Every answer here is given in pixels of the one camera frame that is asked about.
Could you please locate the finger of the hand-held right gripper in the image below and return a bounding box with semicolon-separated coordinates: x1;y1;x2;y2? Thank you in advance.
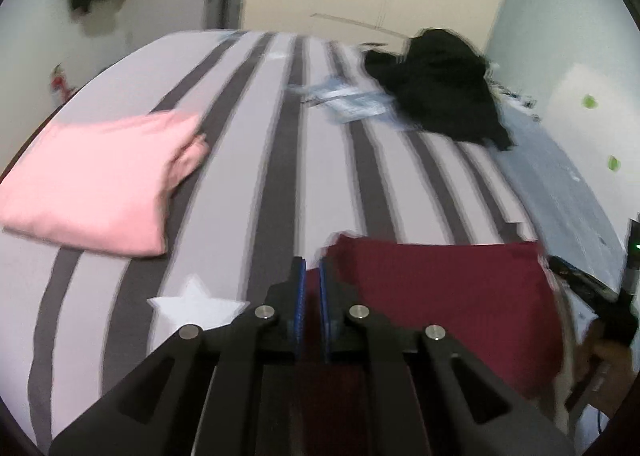
547;255;618;304

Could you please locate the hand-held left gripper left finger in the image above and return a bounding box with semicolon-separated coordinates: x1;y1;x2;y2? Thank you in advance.
47;257;307;456

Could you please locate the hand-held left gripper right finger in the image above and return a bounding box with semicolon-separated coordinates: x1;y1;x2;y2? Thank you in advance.
318;257;577;456

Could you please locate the maroon t-shirt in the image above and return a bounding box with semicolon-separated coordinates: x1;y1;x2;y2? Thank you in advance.
299;232;566;456

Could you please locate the black garment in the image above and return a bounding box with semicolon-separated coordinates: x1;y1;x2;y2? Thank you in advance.
362;28;516;152

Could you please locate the person's right hand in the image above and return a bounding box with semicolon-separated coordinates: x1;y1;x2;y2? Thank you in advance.
582;330;634;416

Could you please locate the striped bed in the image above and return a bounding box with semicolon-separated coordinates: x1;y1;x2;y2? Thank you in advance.
0;29;631;456

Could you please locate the white bed headboard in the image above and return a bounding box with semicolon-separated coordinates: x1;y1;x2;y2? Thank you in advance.
545;61;633;217

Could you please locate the folded pink garment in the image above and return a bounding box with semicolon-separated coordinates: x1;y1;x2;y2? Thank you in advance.
0;110;211;258

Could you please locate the grey suitcase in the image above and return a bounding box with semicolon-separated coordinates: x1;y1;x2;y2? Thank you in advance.
204;0;247;31

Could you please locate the red fire extinguisher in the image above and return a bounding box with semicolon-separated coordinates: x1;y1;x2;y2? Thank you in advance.
50;64;76;100

